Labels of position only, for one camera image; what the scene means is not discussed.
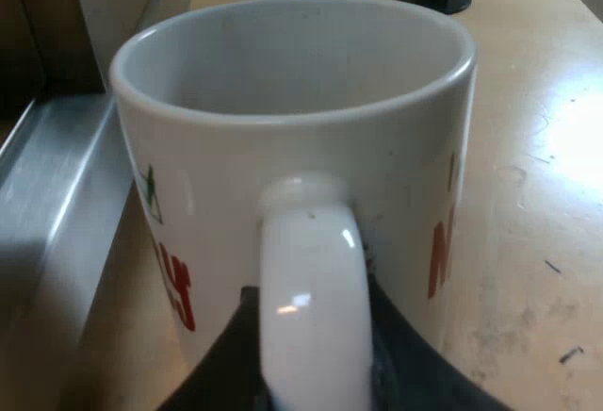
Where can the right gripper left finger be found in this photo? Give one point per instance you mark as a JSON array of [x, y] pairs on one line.
[[221, 373]]

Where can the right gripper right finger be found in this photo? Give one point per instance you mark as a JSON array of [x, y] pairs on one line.
[[414, 373]]

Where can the white mug with red and black print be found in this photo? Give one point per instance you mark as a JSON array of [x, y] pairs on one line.
[[292, 147]]

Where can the steel espresso machine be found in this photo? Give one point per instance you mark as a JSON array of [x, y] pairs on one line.
[[52, 161]]

